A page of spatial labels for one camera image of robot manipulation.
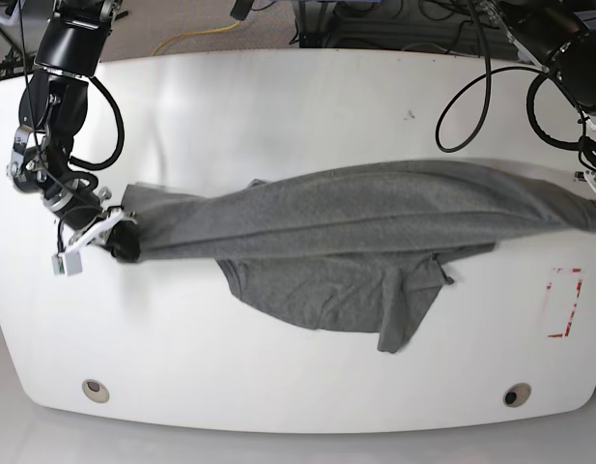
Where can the right table cable grommet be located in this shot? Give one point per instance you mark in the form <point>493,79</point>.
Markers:
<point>517,395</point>

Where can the black tripod on floor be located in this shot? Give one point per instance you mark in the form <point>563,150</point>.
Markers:
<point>14,51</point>

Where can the red tape rectangle marking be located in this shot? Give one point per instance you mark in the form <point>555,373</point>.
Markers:
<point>562,295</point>

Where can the black metal frame base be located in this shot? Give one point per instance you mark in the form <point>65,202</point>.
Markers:
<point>437,26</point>

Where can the table cable grommet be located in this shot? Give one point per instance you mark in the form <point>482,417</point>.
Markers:
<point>517,395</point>
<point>95,391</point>

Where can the left table cable grommet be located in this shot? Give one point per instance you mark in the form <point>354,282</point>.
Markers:
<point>95,391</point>

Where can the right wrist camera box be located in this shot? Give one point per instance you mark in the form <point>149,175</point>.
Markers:
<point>66,263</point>

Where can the grey T-shirt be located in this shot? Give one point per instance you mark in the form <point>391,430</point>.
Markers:
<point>360,249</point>

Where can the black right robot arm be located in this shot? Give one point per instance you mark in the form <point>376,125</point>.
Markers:
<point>52,111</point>

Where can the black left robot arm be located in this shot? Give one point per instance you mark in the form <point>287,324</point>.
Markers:
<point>558,41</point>

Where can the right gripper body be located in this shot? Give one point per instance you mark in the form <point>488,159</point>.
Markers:
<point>81,218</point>

